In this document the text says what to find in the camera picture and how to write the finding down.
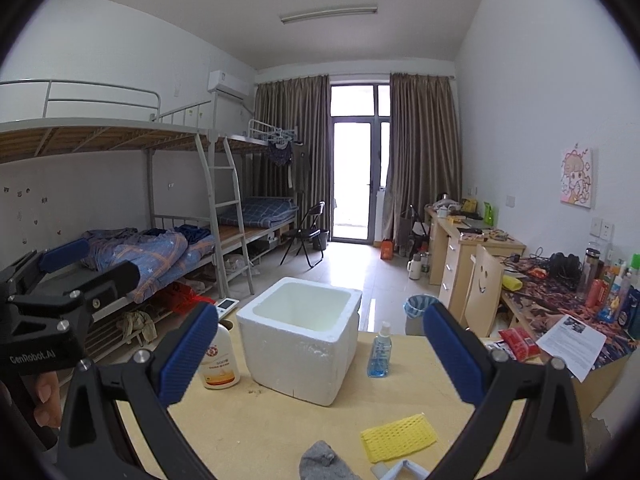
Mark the blue plaid quilt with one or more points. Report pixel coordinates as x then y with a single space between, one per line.
161 256

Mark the person's left hand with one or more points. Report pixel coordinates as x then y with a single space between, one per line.
48 411

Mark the blue sanitizer bottle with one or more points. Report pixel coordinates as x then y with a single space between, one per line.
379 360

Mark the ceiling tube light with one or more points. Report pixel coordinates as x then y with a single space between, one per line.
320 14

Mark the black folding chair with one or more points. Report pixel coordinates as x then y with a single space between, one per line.
306 233

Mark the yellow foam net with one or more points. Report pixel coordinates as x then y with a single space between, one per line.
397 439

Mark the wooden smiley chair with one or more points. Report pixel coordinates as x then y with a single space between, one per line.
484 293

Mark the white air conditioner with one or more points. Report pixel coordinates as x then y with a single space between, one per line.
220 81

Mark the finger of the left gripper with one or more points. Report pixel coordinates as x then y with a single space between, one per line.
58 258
111 285

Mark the white foam box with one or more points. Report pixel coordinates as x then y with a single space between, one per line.
300 337

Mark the grey cloth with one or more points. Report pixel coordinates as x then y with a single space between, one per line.
321 462

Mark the glass balcony door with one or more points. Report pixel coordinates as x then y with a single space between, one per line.
360 116

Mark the anime wall picture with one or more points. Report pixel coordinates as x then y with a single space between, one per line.
576 177

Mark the grey metal bunk bed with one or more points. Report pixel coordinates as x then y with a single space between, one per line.
79 156

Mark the red pump lotion bottle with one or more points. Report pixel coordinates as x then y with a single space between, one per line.
219 369

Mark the red snack packet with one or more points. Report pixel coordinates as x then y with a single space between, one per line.
520 343

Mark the brown curtain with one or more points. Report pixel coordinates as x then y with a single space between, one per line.
425 147
301 169

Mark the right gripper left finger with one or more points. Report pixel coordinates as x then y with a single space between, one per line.
94 442

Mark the black headphones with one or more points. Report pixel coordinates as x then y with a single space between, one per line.
567 267

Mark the white printed paper sheet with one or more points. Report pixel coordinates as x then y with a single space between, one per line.
575 342

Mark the wooden drawer desk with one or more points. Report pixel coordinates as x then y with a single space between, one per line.
451 252

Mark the white thermos kettle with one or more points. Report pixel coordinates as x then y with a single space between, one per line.
414 267

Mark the blue lined trash bin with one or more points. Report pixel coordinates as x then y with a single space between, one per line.
414 308

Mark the white remote control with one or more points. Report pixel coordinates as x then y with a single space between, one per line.
225 307

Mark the right brown curtain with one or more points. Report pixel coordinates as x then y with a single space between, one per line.
425 147

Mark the orange bag on floor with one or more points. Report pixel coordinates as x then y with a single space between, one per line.
387 249

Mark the light blue face mask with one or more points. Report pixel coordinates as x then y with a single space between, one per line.
404 469

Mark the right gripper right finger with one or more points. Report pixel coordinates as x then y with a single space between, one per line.
548 442

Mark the left brown curtain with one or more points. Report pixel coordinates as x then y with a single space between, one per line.
301 169

